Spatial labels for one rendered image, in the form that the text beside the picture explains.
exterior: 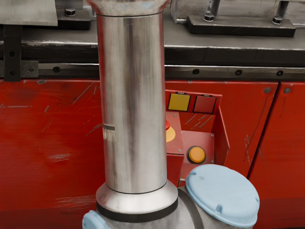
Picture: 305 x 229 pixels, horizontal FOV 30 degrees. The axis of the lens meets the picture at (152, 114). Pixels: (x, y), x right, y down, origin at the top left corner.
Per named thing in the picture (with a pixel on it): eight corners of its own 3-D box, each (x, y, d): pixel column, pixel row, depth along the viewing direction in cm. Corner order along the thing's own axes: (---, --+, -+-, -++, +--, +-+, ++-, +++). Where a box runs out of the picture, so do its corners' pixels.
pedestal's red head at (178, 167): (130, 190, 130) (141, 129, 120) (129, 145, 143) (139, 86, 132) (215, 196, 133) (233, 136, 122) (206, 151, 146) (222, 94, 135)
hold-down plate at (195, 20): (190, 34, 150) (192, 23, 148) (185, 24, 154) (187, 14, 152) (293, 37, 157) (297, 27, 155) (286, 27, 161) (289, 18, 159)
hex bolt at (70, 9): (64, 16, 141) (65, 10, 140) (63, 11, 143) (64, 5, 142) (75, 16, 141) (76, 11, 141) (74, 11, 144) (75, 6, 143)
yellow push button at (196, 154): (187, 163, 135) (189, 161, 133) (187, 148, 136) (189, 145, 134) (203, 164, 135) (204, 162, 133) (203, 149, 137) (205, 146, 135)
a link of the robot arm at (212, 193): (258, 259, 91) (282, 199, 83) (188, 285, 85) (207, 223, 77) (218, 207, 99) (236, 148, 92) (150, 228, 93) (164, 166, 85)
